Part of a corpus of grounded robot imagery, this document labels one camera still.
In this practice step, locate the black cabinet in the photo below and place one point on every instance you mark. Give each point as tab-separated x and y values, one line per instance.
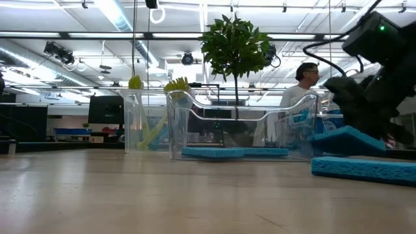
22	123

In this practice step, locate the tall clear plastic bin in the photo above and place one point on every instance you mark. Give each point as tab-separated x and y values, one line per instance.
130	123

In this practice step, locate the black aluminium table frame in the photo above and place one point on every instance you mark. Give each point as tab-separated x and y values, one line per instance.
65	147

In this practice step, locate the yellow-green dish brush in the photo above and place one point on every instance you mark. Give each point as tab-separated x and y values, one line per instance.
177	86
136	83

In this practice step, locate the black monitor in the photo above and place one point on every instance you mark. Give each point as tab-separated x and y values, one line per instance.
104	110

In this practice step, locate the black light bar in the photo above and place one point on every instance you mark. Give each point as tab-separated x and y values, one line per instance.
63	35

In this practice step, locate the small grey post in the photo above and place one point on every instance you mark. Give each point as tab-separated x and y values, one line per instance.
12	146

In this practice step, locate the blue crate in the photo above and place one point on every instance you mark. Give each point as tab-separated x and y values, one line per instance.
72	131

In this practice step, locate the person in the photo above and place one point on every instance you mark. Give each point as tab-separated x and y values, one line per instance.
294	94

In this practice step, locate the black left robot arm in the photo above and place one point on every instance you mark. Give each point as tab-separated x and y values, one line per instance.
1	83

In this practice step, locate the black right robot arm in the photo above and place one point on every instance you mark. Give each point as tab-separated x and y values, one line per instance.
373	42

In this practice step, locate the round black ceiling light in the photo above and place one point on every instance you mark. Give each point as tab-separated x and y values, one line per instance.
187	59

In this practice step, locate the black track light cluster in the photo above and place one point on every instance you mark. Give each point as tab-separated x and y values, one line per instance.
65	57

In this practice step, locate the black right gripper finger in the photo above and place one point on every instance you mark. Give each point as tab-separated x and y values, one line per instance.
352	97
396	120

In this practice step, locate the potted small green tree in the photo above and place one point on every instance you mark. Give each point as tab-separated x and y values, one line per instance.
234	48

